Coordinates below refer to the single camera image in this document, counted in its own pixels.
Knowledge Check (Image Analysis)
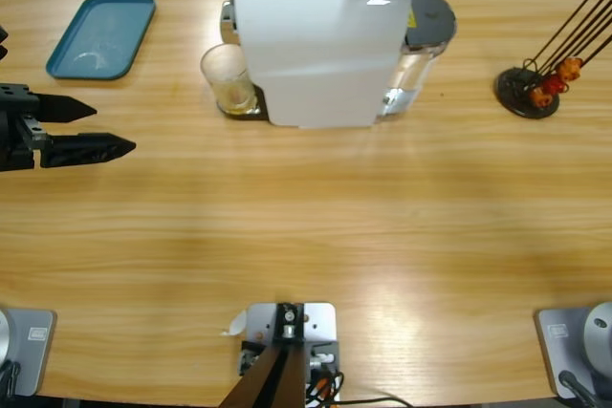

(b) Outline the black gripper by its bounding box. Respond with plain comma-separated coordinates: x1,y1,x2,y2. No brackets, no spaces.
0,84,138,173

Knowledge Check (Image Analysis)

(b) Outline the dark orange coffee capsule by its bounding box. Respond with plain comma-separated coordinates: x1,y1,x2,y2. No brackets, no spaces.
530,87,554,109

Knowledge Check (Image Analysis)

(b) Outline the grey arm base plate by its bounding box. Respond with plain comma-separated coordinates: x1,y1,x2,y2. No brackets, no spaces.
0,308,57,397
534,301,612,399

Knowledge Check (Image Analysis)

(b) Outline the metal drip tray grate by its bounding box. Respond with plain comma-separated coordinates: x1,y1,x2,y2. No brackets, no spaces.
217,85,269,121

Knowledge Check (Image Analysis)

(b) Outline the teal plastic tray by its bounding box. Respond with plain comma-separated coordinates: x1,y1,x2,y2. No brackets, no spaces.
45,0,158,81

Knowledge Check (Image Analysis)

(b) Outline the white capsule coffee machine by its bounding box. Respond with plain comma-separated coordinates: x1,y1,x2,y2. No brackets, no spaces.
219,0,413,131

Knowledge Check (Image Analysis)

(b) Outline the red coffee capsule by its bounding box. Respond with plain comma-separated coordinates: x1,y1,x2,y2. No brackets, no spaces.
542,74,569,96

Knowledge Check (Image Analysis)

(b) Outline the clear drinking glass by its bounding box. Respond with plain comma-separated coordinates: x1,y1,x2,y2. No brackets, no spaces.
199,43,257,117

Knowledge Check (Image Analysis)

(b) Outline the black base cable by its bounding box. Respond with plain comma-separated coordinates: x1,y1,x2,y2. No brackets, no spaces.
0,359,23,397
557,369,599,408

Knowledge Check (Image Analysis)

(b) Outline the black capsule holder with rods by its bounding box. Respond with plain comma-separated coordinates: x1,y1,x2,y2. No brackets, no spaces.
494,0,612,119

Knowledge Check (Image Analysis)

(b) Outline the clear water tank dark lid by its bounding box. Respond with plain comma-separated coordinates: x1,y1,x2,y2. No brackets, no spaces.
381,0,458,118

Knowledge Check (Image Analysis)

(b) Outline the white paper tab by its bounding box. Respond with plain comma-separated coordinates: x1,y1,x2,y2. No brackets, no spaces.
220,310,248,337

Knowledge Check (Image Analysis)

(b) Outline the black cable with orange wires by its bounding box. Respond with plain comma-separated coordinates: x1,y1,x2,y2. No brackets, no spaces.
305,369,407,408

